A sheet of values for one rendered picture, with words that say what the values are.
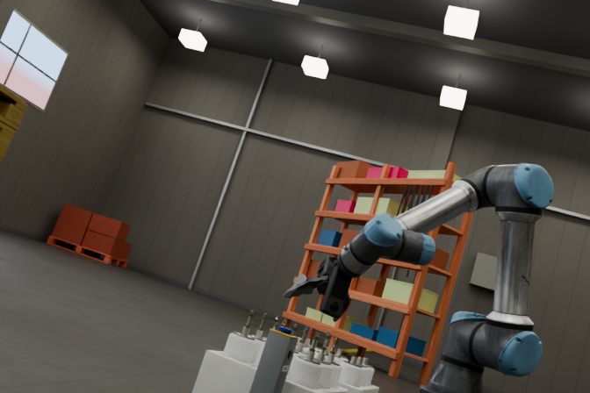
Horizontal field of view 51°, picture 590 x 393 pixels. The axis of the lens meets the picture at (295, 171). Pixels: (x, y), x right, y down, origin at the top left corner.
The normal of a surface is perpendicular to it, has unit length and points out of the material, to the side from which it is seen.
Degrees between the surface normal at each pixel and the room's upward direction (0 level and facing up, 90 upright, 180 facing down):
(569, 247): 90
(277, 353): 90
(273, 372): 90
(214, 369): 90
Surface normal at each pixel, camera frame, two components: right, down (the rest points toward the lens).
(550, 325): -0.20, -0.26
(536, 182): 0.49, -0.16
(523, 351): 0.45, 0.11
